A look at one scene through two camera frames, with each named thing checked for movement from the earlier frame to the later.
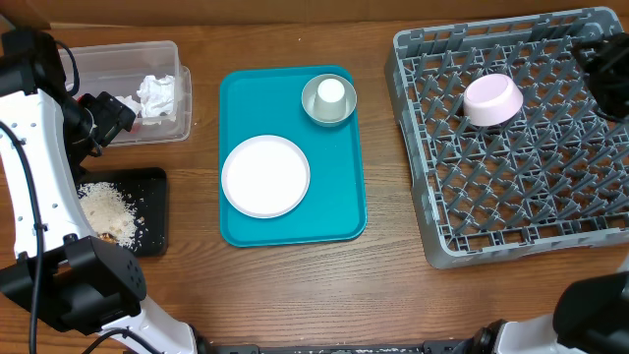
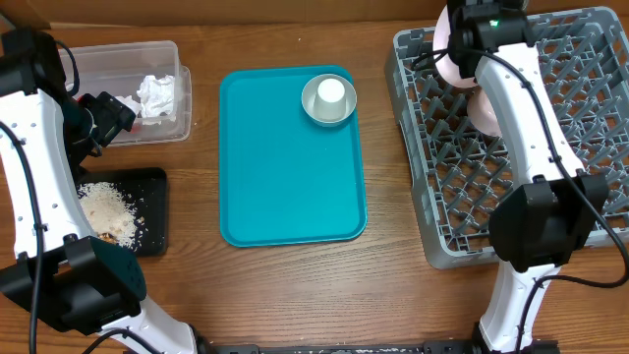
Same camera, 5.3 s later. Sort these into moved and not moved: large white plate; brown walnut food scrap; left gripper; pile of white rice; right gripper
Moved: large white plate; right gripper
Not moved: brown walnut food scrap; pile of white rice; left gripper
